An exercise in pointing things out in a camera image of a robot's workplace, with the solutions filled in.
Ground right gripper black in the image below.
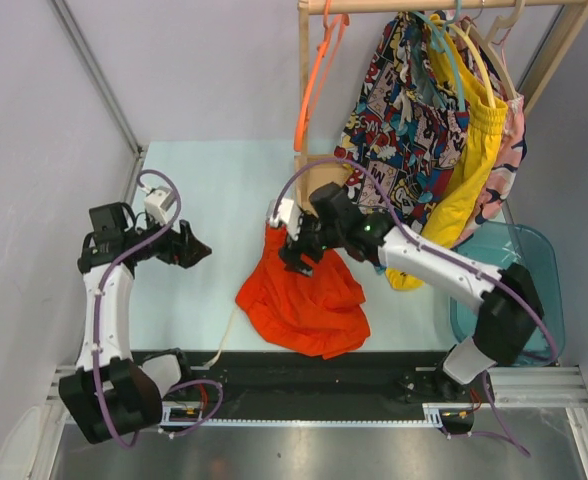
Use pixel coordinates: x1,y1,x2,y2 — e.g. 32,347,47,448
277,210,343,279

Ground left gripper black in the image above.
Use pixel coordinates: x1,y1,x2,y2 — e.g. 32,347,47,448
124,209,210,269

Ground orange shorts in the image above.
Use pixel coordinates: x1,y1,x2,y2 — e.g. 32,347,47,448
235,226,371,360

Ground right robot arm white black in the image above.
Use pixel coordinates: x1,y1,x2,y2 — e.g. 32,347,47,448
267,183,544,401

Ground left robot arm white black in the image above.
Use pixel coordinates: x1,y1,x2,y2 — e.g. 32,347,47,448
58,202,212,444

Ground comic print shorts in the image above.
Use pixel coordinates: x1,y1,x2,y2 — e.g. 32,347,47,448
334,13,470,248

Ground orange plastic hanger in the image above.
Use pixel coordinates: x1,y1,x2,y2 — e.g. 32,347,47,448
293,1,350,153

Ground yellow shorts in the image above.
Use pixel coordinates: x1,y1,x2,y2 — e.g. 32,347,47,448
385,12,512,292

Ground pink patterned shorts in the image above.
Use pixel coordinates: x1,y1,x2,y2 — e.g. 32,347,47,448
456,18,527,245

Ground teal plastic hanger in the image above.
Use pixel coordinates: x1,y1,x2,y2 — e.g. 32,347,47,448
412,1,466,112

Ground yellow plastic hanger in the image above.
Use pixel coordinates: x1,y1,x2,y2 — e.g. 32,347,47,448
443,23,496,108

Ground beige plastic hanger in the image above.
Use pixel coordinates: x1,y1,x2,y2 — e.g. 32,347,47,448
461,0,525,100

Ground wooden clothes rack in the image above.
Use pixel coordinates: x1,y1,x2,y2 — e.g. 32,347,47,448
294,1,588,207

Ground teal plastic basket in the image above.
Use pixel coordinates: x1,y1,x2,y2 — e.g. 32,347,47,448
450,221,565,367

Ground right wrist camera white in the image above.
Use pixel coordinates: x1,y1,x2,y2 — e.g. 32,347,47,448
266,198,303,241

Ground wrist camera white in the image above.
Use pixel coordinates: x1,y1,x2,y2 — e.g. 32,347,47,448
266,198,303,241
143,186,177,226

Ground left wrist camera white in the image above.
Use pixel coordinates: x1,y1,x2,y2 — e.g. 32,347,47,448
143,186,177,226

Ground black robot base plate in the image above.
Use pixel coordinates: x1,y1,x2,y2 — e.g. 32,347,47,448
165,351,492,425

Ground white cable duct strip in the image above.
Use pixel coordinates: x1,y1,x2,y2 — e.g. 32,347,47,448
157,404,443,431

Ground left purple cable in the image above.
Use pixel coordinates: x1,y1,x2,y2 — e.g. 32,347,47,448
89,169,225,449

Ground aluminium corner post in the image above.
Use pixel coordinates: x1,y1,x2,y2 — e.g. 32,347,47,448
48,0,147,201

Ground aluminium frame rail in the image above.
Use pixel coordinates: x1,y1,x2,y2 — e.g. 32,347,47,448
57,367,588,408

